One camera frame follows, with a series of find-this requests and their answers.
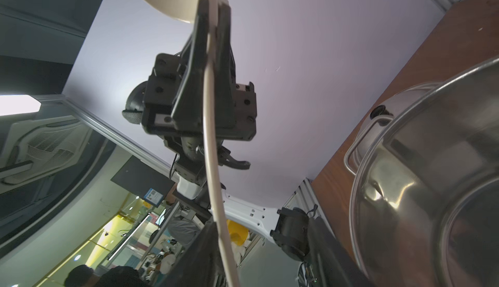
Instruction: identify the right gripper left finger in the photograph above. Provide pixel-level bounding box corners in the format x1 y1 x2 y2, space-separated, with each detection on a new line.
172 0 209 133

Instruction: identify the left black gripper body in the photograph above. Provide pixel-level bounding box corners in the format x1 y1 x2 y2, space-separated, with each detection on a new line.
122 51 257 170

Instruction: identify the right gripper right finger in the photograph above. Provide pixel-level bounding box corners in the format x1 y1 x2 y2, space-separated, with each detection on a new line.
214 2 236 131

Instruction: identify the cream plastic ladle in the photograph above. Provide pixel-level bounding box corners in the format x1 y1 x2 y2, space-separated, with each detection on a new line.
144 0 240 286

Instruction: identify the steel pot lid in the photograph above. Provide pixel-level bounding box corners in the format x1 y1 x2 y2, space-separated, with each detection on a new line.
350 82 441 167

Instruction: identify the stainless steel pot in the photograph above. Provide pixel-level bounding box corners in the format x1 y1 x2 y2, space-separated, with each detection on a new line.
349 58 498 286

